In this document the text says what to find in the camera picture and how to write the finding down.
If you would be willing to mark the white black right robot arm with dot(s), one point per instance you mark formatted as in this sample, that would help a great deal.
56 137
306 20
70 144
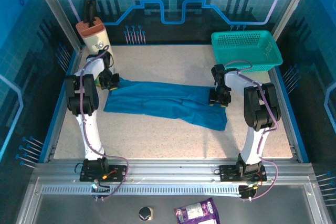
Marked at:
252 145

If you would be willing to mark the right aluminium frame post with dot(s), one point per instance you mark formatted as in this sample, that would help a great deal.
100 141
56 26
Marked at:
291 6

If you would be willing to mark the black round knob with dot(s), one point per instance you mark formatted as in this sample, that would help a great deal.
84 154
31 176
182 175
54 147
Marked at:
145 213

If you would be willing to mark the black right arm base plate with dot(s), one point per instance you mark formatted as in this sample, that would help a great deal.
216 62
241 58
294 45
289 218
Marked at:
228 172

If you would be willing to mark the beige knife block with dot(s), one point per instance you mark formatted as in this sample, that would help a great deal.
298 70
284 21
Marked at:
92 35

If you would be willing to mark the left aluminium side rail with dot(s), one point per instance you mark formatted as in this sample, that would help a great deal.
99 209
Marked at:
55 134

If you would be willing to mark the aluminium front rail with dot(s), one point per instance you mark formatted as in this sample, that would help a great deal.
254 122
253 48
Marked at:
170 167

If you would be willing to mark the aluminium frame post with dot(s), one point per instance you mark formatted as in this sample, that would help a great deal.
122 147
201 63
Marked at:
56 11
291 6

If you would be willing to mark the left aluminium frame post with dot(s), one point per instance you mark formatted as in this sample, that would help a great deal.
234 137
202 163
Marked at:
56 11

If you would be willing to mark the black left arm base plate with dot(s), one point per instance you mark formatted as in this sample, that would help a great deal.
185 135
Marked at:
118 172

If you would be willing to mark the purple snack packet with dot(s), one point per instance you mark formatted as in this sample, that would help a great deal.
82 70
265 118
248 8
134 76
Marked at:
197 212

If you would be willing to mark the blue t-shirt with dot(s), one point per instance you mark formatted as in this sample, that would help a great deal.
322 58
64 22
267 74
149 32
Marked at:
162 100

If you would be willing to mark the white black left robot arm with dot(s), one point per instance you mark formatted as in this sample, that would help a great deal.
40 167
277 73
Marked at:
88 129

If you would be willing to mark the right aluminium side rail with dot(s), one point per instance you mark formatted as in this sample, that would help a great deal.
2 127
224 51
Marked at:
295 145

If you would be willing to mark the aluminium side rail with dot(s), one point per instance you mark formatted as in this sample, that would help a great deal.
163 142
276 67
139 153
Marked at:
295 145
55 134

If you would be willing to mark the teal plastic basket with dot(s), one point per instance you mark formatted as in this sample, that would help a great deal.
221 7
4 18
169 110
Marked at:
246 48

